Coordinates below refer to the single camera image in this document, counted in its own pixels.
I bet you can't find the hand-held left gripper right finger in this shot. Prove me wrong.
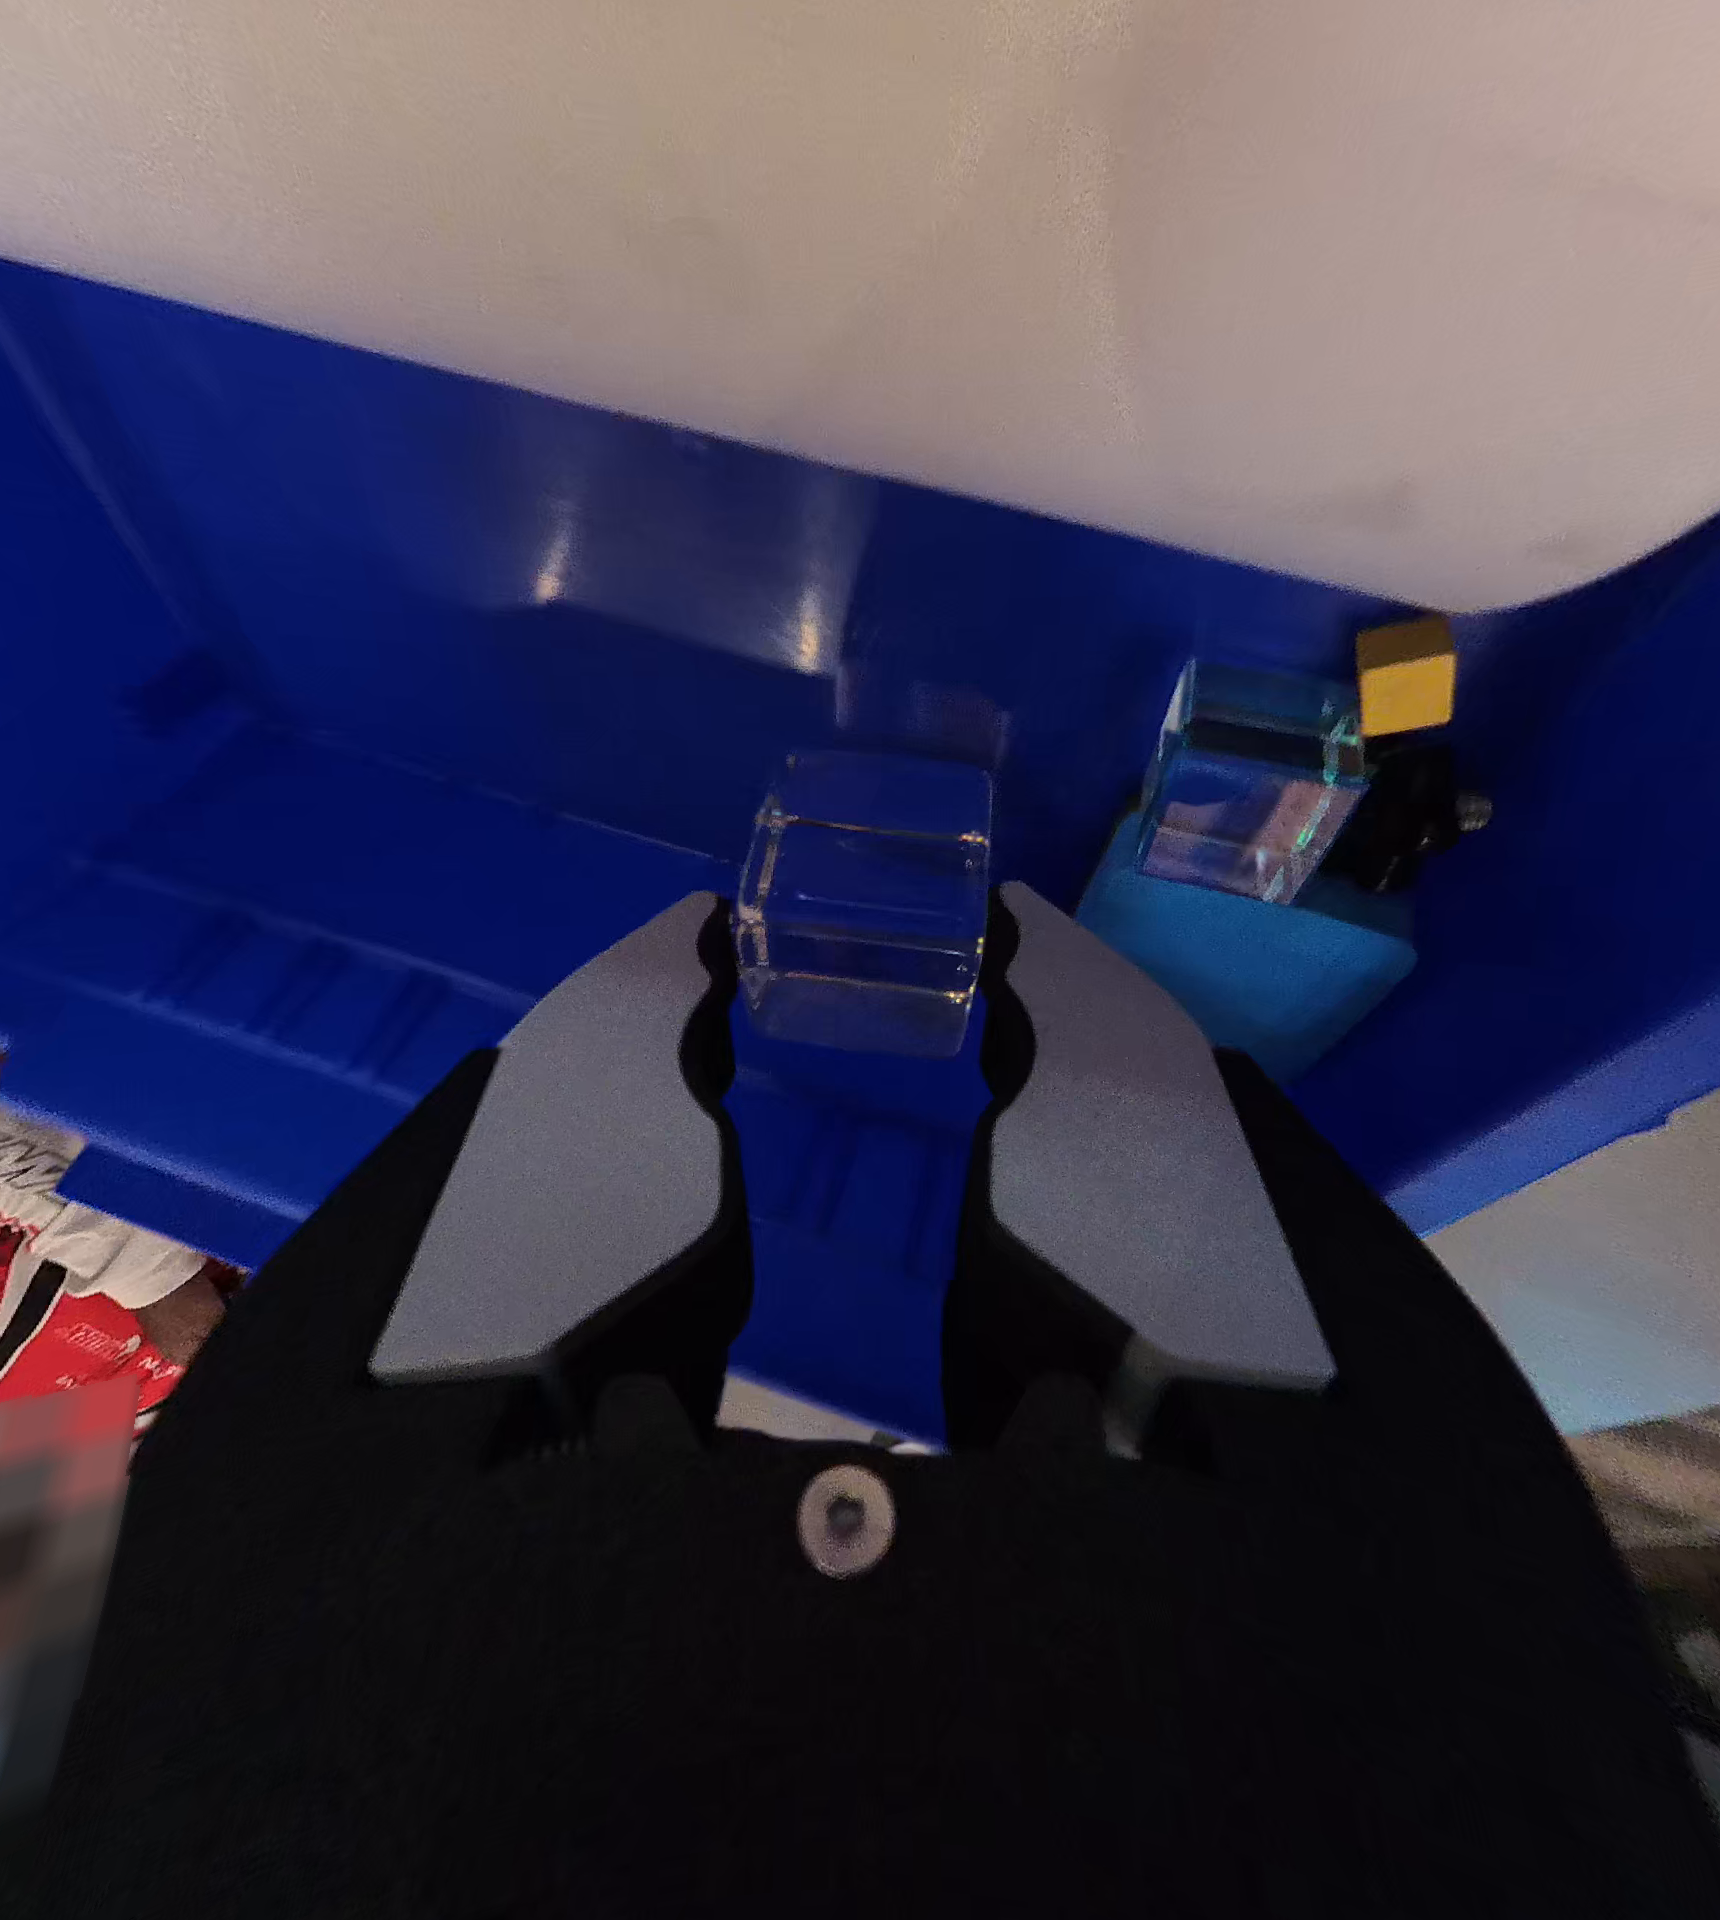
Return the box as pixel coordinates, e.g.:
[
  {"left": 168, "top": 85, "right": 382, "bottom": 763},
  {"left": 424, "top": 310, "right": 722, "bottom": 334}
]
[{"left": 947, "top": 883, "right": 1333, "bottom": 1389}]

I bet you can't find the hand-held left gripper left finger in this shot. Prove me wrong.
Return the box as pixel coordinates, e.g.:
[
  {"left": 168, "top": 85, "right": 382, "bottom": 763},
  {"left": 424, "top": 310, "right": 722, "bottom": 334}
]
[{"left": 367, "top": 889, "right": 752, "bottom": 1389}]

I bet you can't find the clear acrylic cube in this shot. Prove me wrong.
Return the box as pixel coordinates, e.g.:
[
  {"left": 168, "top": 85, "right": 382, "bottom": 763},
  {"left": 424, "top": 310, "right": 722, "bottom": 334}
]
[
  {"left": 729, "top": 750, "right": 992, "bottom": 1059},
  {"left": 1138, "top": 660, "right": 1370, "bottom": 906}
]

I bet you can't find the blue plastic bin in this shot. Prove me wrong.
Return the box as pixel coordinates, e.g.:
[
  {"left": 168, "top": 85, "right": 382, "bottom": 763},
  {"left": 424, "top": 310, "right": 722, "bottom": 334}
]
[{"left": 0, "top": 230, "right": 1720, "bottom": 1449}]

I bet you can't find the small yellow block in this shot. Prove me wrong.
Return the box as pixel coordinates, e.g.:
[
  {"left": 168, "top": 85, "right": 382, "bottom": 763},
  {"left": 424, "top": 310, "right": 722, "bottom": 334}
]
[{"left": 1356, "top": 612, "right": 1459, "bottom": 739}]

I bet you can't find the light blue foam block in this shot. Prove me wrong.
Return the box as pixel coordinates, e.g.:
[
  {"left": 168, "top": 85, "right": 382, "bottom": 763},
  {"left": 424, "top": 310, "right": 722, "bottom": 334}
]
[{"left": 1070, "top": 818, "right": 1422, "bottom": 1084}]

